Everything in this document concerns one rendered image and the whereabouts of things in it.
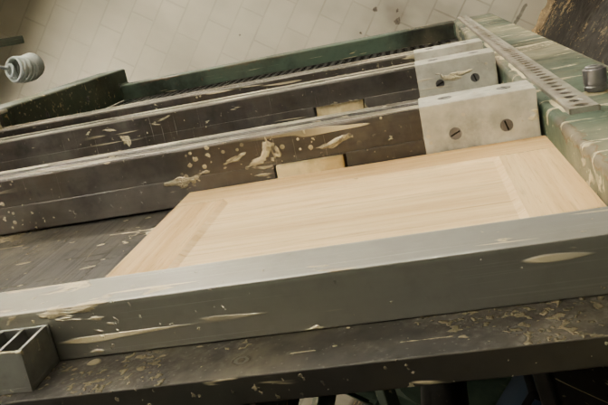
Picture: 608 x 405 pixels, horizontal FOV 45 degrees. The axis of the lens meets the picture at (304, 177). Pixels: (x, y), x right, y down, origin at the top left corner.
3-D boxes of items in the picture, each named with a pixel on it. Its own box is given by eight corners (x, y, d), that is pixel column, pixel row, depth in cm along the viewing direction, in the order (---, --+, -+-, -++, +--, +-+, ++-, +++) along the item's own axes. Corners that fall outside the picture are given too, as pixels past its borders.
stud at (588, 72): (611, 91, 78) (608, 64, 78) (587, 96, 79) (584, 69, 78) (604, 88, 81) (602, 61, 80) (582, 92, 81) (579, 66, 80)
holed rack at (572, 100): (601, 109, 71) (600, 104, 71) (569, 115, 72) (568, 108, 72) (467, 17, 229) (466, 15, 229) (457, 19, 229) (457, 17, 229)
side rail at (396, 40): (459, 57, 224) (454, 21, 222) (128, 117, 244) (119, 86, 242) (457, 54, 232) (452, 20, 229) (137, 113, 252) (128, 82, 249)
